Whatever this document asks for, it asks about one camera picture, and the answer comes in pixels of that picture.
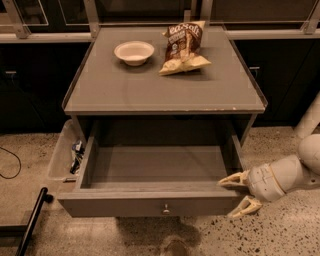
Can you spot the clear plastic bin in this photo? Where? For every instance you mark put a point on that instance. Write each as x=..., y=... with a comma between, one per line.
x=62, y=160

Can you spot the black metal bar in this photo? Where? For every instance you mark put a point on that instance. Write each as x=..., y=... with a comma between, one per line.
x=24, y=231

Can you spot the grey metal rail frame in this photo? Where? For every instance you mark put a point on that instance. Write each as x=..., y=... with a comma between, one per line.
x=79, y=20

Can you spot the white paper bowl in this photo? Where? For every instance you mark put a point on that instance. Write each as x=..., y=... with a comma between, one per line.
x=134, y=53

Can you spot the round floor drain cover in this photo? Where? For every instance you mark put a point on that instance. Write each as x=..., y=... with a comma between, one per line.
x=173, y=246

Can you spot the brown chip bag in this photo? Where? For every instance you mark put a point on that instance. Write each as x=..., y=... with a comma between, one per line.
x=183, y=48

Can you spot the items in plastic bin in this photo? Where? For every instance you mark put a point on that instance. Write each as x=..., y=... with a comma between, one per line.
x=77, y=151

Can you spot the grey drawer cabinet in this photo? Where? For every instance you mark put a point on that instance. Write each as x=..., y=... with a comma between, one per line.
x=107, y=86

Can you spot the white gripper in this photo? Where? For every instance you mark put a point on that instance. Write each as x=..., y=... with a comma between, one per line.
x=261, y=182

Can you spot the grey top drawer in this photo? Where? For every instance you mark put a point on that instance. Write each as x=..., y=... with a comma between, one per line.
x=134, y=168

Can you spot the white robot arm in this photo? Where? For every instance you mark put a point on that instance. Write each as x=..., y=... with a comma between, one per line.
x=302, y=169

